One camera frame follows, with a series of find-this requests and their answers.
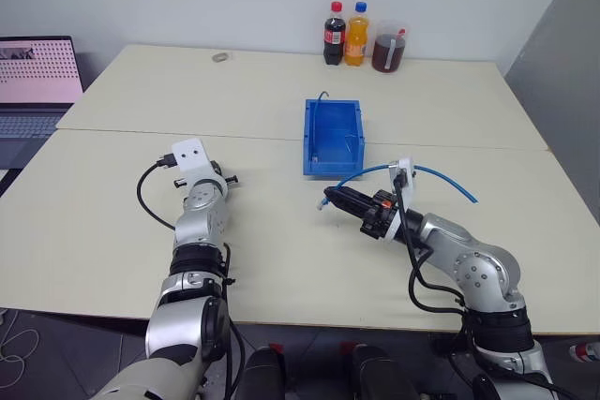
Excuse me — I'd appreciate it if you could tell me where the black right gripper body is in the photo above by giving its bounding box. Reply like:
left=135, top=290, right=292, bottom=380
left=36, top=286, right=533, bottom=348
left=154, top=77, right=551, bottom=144
left=359, top=188, right=400, bottom=239

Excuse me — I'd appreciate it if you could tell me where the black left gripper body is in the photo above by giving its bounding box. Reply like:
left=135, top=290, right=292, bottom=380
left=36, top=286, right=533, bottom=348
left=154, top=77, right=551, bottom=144
left=173, top=160, right=240, bottom=188

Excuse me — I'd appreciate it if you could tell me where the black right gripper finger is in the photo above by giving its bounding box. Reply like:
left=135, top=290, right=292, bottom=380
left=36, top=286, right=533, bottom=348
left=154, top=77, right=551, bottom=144
left=323, top=186, right=377, bottom=209
left=327, top=199, right=372, bottom=222

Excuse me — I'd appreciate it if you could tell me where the blue network cable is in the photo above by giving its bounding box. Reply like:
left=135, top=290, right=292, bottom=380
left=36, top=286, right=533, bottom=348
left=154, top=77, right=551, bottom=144
left=309, top=90, right=332, bottom=160
left=315, top=163, right=480, bottom=212

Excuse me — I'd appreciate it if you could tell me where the blue plastic bin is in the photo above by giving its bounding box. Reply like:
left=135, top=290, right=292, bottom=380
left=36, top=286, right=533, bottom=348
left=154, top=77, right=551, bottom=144
left=300, top=97, right=368, bottom=182

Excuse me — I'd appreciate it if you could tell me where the clear jug dark liquid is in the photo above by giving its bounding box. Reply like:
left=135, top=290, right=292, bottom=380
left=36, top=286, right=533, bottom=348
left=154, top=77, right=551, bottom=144
left=371, top=19, right=409, bottom=75

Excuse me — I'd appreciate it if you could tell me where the dark rounded shape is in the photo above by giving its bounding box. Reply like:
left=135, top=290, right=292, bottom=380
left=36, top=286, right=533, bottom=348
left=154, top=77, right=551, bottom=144
left=339, top=341, right=426, bottom=400
left=242, top=345, right=288, bottom=400

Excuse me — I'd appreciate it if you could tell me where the orange soda bottle blue cap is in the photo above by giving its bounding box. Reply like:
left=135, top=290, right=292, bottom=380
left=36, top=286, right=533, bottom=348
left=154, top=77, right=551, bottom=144
left=344, top=0, right=370, bottom=67

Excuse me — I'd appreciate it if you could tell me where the cola bottle red cap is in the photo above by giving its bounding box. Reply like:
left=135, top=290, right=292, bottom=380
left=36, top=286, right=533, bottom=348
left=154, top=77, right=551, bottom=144
left=322, top=0, right=348, bottom=67

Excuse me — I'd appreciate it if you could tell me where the open laptop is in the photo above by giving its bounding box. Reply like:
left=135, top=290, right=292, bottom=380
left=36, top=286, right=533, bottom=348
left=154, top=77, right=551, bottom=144
left=0, top=35, right=86, bottom=170

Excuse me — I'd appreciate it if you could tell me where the red and white can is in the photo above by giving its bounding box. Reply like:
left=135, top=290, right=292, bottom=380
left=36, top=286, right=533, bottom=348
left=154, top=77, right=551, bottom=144
left=568, top=342, right=600, bottom=364

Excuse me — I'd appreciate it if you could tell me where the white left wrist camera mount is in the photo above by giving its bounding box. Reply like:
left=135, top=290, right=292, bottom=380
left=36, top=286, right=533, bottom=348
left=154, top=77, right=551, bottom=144
left=170, top=136, right=230, bottom=200

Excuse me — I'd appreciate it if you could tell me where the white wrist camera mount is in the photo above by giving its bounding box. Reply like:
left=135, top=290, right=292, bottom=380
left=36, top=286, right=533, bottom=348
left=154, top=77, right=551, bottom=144
left=382, top=155, right=417, bottom=241
left=170, top=136, right=230, bottom=200

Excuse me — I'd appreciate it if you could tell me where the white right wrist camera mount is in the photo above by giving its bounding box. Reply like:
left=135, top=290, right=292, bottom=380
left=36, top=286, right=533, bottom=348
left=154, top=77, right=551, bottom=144
left=382, top=155, right=417, bottom=241

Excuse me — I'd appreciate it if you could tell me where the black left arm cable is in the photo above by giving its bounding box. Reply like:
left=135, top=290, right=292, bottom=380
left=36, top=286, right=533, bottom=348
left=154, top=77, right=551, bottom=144
left=136, top=153, right=180, bottom=233

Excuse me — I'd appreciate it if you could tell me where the white floor cable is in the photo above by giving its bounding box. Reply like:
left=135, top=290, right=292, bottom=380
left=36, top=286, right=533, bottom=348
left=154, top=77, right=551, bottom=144
left=0, top=308, right=39, bottom=390

